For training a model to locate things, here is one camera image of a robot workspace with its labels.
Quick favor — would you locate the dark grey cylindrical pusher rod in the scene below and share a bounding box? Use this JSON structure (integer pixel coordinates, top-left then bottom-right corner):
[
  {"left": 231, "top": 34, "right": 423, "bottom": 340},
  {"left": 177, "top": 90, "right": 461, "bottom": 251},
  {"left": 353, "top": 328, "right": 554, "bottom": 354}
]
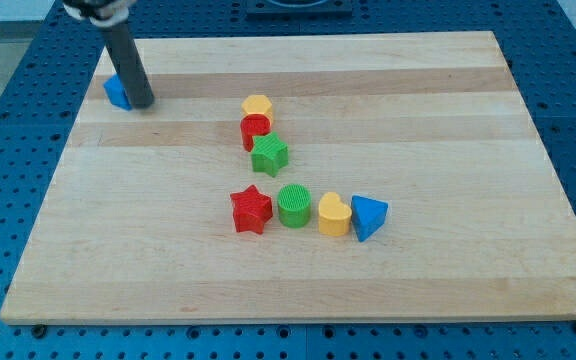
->
[{"left": 101, "top": 20, "right": 155, "bottom": 109}]

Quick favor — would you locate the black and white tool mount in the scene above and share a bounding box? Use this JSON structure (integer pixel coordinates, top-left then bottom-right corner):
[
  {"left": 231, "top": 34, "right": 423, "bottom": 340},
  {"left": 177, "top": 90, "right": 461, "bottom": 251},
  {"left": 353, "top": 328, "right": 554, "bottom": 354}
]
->
[{"left": 62, "top": 0, "right": 136, "bottom": 27}]

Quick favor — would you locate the blue cube block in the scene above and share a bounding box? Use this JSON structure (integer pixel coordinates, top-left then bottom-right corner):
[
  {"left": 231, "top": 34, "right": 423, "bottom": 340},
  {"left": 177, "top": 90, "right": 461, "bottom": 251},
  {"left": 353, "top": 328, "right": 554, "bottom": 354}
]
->
[{"left": 103, "top": 74, "right": 132, "bottom": 111}]

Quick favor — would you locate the yellow hexagon block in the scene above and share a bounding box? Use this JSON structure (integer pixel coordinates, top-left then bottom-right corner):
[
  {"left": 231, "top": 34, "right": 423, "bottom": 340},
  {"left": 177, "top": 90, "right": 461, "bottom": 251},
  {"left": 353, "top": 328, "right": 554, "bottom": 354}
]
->
[{"left": 241, "top": 94, "right": 274, "bottom": 124}]

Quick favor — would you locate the red cylinder block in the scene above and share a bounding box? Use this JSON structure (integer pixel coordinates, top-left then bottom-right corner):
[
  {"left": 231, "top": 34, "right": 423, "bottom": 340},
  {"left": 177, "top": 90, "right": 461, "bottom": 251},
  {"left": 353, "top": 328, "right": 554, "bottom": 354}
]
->
[{"left": 240, "top": 114, "right": 271, "bottom": 152}]

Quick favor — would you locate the light wooden board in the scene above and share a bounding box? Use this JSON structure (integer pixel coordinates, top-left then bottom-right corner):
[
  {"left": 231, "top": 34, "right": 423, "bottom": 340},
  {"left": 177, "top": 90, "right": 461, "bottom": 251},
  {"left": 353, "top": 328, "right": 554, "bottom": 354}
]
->
[{"left": 0, "top": 31, "right": 576, "bottom": 325}]

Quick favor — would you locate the green star block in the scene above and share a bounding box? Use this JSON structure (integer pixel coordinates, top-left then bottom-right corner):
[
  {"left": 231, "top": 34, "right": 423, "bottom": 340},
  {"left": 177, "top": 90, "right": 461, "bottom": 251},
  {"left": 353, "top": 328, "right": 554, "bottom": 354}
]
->
[{"left": 250, "top": 132, "right": 289, "bottom": 177}]

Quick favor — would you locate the red star block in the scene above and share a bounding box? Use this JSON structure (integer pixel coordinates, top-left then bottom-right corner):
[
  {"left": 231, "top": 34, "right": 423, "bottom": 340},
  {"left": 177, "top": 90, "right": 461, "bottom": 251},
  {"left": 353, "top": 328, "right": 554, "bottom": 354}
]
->
[{"left": 230, "top": 185, "right": 273, "bottom": 234}]

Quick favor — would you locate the green cylinder block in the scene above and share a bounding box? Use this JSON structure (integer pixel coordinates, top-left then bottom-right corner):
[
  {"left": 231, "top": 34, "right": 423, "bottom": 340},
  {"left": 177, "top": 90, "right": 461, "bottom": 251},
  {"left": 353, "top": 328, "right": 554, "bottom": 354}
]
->
[{"left": 278, "top": 183, "right": 311, "bottom": 228}]

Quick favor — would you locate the yellow heart block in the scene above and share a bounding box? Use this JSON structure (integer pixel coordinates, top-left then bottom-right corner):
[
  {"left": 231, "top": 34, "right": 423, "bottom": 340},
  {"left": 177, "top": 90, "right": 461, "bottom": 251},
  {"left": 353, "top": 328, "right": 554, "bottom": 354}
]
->
[{"left": 318, "top": 192, "right": 352, "bottom": 236}]

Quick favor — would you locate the blue triangle block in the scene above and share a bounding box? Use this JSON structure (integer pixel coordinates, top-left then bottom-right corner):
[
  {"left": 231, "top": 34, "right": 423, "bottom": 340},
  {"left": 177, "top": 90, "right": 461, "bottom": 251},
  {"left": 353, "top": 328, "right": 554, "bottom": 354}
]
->
[{"left": 351, "top": 195, "right": 389, "bottom": 242}]

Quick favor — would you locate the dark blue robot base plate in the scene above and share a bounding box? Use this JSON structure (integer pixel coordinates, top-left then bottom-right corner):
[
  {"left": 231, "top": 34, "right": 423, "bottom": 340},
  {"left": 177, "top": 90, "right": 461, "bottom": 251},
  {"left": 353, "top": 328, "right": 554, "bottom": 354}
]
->
[{"left": 244, "top": 0, "right": 353, "bottom": 19}]

